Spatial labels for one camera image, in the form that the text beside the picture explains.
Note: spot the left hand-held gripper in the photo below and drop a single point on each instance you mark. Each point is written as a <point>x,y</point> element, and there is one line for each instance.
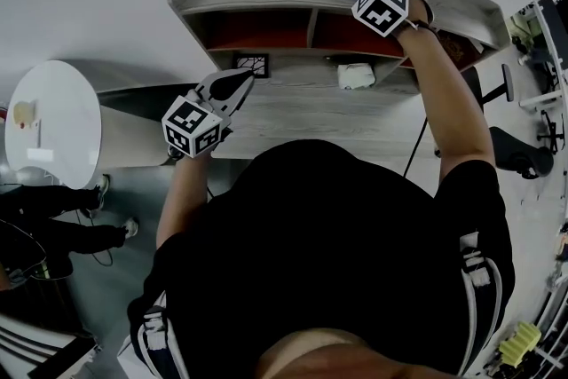
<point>191,126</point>

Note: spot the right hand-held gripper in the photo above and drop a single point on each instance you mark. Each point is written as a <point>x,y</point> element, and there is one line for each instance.
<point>381,6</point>

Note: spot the person's right forearm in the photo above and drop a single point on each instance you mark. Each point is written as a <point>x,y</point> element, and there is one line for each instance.
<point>448,102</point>

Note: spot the person's left forearm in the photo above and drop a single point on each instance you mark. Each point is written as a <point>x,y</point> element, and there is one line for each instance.
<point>184,195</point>

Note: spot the white folded cloth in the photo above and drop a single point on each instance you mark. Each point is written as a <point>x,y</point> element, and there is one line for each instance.
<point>355,76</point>

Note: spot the brown book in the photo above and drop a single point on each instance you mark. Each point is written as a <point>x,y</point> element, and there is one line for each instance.
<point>459,51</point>

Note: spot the person's black shirt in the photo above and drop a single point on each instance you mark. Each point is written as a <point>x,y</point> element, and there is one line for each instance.
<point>319,244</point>

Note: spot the white round table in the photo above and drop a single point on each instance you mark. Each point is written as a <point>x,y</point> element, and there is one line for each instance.
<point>62,124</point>

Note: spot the white metal rack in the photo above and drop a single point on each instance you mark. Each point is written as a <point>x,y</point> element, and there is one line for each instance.
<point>548,40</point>

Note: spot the pale yellow cup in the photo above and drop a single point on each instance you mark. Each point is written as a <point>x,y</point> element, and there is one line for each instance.
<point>24,112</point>

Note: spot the black office chair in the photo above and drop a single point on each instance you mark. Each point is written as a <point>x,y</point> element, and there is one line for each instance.
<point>521,153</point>

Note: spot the yellow foam block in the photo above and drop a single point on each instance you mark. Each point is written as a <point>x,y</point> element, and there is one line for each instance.
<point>520,344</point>

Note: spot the black patterned frame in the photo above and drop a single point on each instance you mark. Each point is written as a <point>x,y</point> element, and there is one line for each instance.
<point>250,65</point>

